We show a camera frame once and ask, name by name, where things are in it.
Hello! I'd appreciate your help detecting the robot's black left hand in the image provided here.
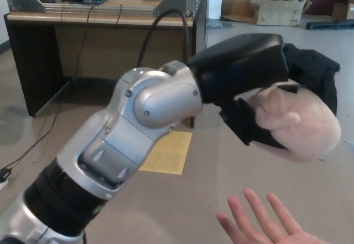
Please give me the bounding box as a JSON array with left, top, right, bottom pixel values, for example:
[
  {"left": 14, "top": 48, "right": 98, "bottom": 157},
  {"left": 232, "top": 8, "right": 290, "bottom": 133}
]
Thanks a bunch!
[{"left": 186, "top": 33, "right": 341, "bottom": 152}]

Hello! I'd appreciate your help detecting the person's bare hand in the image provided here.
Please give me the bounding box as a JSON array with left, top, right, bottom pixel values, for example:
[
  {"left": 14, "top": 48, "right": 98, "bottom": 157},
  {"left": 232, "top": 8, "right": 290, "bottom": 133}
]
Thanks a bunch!
[{"left": 216, "top": 188, "right": 337, "bottom": 244}]

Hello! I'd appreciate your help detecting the pink plush dumpling toy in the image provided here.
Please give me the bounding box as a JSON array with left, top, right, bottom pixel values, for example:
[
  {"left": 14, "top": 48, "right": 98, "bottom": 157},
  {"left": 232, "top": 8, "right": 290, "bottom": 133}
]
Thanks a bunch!
[{"left": 250, "top": 78, "right": 341, "bottom": 163}]

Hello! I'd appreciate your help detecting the clear plastic bag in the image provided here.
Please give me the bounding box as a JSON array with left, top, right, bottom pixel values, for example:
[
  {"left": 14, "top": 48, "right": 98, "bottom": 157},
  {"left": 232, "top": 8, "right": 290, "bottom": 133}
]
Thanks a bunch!
[{"left": 207, "top": 18, "right": 235, "bottom": 29}]

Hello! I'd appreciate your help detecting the flattened cardboard sheet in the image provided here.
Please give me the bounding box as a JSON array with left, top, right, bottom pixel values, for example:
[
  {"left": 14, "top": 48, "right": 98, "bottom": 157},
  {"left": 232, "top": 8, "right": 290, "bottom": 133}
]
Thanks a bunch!
[{"left": 222, "top": 0, "right": 261, "bottom": 25}]

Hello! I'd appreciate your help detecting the large open cardboard box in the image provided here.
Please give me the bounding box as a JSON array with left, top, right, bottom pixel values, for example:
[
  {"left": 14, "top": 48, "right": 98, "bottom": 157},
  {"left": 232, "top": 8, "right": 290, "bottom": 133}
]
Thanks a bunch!
[{"left": 248, "top": 0, "right": 313, "bottom": 27}]

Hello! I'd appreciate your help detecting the dark blue long bar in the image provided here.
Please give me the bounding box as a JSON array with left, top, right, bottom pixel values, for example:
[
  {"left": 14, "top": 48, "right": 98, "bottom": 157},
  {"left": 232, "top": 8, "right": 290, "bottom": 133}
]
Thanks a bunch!
[{"left": 306, "top": 19, "right": 354, "bottom": 32}]

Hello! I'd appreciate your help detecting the small cardboard box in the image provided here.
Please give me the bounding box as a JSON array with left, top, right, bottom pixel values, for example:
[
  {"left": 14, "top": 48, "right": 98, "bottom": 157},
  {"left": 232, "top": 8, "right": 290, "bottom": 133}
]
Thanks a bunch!
[{"left": 331, "top": 2, "right": 354, "bottom": 22}]

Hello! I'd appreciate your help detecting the yellow paper sheet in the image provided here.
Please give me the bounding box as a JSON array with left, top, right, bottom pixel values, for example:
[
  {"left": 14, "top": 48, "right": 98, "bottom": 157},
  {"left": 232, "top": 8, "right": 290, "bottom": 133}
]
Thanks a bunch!
[{"left": 137, "top": 131, "right": 193, "bottom": 176}]

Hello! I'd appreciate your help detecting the wooden desk with black sides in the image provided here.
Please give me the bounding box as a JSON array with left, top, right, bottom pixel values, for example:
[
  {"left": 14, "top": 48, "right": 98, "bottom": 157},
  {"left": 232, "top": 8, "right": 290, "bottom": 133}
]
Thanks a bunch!
[{"left": 3, "top": 0, "right": 211, "bottom": 128}]

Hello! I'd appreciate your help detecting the black power adapter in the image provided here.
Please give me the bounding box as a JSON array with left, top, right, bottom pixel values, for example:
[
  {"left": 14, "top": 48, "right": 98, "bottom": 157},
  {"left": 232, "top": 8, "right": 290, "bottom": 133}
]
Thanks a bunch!
[{"left": 0, "top": 168, "right": 13, "bottom": 183}]

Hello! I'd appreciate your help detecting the black robot wrist cable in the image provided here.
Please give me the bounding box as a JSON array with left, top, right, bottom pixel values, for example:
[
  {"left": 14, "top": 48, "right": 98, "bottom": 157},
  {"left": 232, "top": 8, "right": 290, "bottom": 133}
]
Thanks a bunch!
[{"left": 137, "top": 11, "right": 193, "bottom": 65}]

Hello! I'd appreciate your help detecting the long black power cable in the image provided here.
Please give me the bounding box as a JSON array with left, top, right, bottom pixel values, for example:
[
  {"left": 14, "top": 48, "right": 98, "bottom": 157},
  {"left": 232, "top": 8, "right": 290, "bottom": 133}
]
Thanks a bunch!
[{"left": 0, "top": 5, "right": 95, "bottom": 173}]

